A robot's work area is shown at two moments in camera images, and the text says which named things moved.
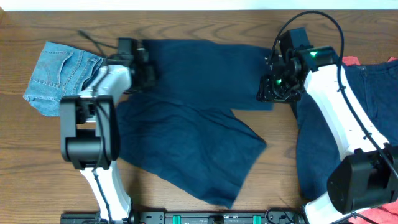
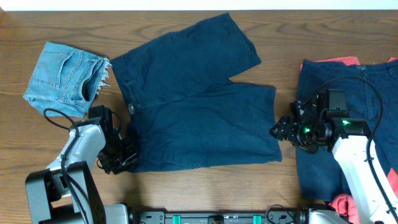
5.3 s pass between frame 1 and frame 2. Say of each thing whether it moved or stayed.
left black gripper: moved
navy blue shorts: moved
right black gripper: moved
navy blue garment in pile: stayed
